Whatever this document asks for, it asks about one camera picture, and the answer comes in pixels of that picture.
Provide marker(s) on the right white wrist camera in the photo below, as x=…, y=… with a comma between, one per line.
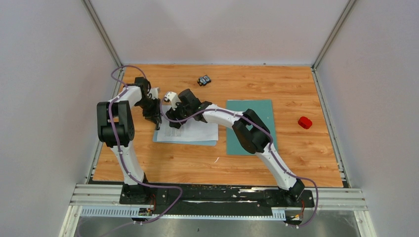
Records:
x=172, y=98

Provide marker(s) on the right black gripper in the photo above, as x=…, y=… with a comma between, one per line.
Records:
x=173, y=114

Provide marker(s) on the green file folder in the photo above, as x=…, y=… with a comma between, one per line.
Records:
x=263, y=108

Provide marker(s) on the paper sheet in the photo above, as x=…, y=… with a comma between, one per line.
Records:
x=193, y=126

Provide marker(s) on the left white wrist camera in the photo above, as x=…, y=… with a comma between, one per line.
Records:
x=154, y=93

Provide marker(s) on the small red object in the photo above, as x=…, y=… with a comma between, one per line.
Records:
x=305, y=122

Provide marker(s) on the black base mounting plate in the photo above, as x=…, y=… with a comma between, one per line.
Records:
x=220, y=200

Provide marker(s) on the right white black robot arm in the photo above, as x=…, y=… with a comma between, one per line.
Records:
x=251, y=132

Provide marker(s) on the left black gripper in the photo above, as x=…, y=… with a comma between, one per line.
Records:
x=155, y=115

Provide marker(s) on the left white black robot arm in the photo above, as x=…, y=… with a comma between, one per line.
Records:
x=116, y=131

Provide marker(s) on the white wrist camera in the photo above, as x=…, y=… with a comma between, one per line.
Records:
x=154, y=93
x=172, y=98

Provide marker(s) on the aluminium frame rail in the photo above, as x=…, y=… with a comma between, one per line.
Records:
x=103, y=201

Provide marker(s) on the light blue clipboard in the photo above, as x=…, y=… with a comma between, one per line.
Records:
x=177, y=136

